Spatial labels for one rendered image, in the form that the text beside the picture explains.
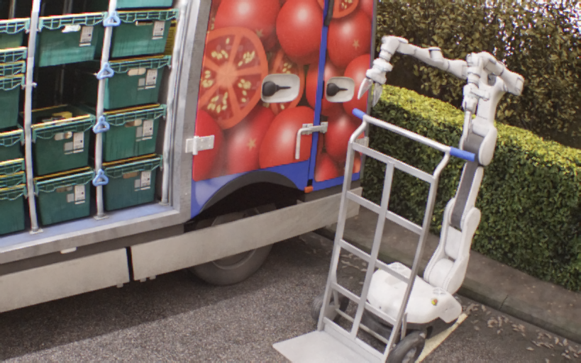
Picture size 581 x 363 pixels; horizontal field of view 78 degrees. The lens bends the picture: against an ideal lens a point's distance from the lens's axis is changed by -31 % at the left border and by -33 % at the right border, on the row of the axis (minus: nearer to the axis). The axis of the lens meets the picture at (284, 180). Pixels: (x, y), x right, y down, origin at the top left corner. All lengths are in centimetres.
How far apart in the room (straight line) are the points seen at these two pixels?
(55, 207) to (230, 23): 133
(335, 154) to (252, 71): 94
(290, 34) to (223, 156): 79
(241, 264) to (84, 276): 128
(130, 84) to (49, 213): 80
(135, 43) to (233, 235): 129
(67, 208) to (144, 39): 95
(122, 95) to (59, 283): 104
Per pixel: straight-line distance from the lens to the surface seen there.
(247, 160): 276
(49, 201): 236
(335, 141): 326
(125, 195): 257
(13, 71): 217
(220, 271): 310
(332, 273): 260
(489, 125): 275
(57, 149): 230
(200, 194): 263
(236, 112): 263
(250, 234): 297
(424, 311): 255
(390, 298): 258
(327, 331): 280
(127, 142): 248
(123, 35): 236
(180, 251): 268
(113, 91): 238
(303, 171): 312
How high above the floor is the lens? 163
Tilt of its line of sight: 18 degrees down
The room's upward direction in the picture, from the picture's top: 6 degrees clockwise
